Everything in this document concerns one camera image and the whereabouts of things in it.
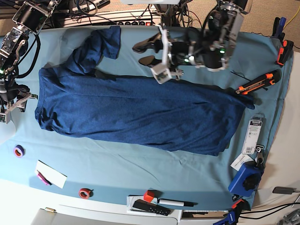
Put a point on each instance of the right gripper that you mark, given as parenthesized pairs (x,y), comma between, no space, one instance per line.
(8,94)

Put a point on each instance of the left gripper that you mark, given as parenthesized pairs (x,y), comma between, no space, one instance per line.
(182,53)

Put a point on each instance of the blue t-shirt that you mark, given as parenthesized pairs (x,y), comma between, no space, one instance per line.
(77,100)

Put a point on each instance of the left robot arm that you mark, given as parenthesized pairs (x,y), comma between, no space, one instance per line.
(210,47)

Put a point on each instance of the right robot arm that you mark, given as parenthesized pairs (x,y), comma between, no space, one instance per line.
(29,19)

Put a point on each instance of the white power strip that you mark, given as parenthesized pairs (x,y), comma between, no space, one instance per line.
(112,18)

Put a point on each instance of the translucent white plastic cylinder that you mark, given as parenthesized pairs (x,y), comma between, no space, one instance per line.
(7,131)

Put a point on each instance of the purple tape roll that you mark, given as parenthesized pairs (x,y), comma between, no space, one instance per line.
(19,151)

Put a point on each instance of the pink pen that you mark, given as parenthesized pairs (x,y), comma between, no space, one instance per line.
(42,178)

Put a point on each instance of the white notepad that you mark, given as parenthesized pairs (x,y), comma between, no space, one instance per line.
(56,178)

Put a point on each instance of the black zip tie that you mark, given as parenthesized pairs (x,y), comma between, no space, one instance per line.
(246,79)

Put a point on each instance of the orange black utility knife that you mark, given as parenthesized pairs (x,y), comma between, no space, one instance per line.
(263,81)

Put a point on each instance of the clear blister pack with label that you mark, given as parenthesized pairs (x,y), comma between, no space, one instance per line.
(252,134)

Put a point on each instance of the light blue table cloth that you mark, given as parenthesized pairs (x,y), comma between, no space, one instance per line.
(115,170)

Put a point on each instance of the red tape roll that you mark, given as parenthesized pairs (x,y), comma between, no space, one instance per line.
(85,193)

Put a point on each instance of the blue black spring clamp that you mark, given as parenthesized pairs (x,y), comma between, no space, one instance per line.
(278,27)

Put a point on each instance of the orange black clamp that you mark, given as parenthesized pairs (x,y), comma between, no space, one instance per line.
(284,52)

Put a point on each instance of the white paper tag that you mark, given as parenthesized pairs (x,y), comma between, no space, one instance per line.
(240,160)

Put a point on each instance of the red cube block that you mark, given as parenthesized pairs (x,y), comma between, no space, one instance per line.
(149,196)

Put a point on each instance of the white black marker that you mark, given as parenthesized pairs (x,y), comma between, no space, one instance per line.
(176,203)

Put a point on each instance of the black remote control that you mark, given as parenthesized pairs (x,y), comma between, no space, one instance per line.
(151,208)

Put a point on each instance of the blue box with black knob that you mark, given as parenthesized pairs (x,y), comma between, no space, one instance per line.
(247,179)

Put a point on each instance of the blue orange bottom clamp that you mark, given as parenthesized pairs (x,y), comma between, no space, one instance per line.
(233,215)

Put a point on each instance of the black phone device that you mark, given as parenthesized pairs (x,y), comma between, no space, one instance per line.
(283,190)

